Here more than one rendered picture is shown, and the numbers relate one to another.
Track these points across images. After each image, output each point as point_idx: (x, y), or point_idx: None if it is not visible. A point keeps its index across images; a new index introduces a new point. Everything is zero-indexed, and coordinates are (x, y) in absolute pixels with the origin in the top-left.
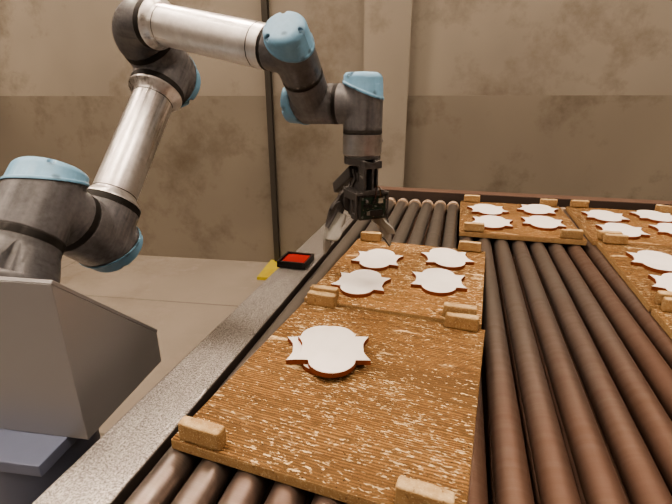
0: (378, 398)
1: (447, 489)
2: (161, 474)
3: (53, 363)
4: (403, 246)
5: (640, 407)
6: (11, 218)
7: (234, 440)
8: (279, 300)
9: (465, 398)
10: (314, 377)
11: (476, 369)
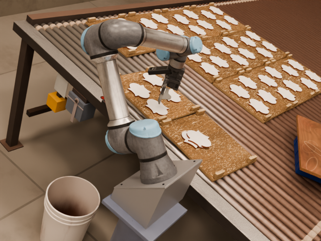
0: (219, 145)
1: (248, 155)
2: (219, 186)
3: (189, 182)
4: (130, 76)
5: (239, 118)
6: (165, 149)
7: None
8: None
9: (227, 135)
10: (204, 148)
11: (219, 126)
